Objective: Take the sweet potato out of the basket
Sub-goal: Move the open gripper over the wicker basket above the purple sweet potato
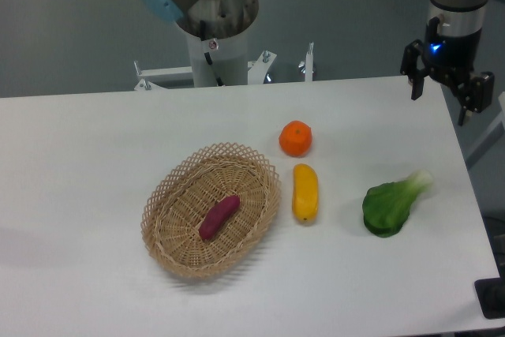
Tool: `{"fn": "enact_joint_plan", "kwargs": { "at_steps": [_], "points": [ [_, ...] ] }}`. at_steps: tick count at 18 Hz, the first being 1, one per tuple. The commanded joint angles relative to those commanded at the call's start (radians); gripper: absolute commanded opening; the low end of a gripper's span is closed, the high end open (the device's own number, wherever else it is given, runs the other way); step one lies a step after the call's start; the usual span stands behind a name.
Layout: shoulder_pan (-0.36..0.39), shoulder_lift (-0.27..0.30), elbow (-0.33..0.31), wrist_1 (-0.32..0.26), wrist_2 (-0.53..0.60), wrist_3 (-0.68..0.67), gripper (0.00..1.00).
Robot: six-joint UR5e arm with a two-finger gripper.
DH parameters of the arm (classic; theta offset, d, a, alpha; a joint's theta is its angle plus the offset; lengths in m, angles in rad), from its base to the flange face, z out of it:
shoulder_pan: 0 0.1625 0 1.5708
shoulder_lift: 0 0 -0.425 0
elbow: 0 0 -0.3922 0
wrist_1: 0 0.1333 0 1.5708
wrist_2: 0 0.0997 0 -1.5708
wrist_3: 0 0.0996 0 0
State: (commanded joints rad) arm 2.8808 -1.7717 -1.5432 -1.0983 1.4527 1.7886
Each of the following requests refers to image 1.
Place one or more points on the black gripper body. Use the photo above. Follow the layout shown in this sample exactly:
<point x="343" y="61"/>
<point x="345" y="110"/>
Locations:
<point x="449" y="59"/>

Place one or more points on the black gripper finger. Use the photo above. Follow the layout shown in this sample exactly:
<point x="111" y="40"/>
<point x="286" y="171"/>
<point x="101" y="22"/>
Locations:
<point x="416" y="77"/>
<point x="474" y="94"/>

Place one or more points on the purple sweet potato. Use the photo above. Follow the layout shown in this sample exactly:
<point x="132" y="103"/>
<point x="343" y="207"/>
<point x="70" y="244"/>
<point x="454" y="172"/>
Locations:
<point x="217" y="216"/>

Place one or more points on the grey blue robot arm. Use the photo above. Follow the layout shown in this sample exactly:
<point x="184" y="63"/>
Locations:
<point x="459" y="17"/>

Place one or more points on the woven wicker basket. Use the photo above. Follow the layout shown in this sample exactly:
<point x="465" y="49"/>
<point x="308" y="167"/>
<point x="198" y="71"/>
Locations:
<point x="176" y="209"/>

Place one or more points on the orange tangerine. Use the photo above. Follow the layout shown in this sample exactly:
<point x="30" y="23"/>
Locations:
<point x="295" y="139"/>

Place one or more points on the green bok choy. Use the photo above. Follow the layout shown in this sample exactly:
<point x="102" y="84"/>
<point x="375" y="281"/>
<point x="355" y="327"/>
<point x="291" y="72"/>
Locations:
<point x="386" y="207"/>

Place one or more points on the yellow squash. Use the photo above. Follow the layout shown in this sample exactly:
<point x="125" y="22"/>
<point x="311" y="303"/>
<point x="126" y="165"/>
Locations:
<point x="305" y="195"/>

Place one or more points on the black device at table edge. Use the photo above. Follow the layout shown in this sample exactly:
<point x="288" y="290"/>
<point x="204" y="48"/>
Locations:
<point x="490" y="293"/>

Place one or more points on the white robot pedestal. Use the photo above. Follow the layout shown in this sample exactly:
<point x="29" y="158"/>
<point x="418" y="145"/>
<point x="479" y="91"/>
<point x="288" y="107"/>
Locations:
<point x="216" y="33"/>

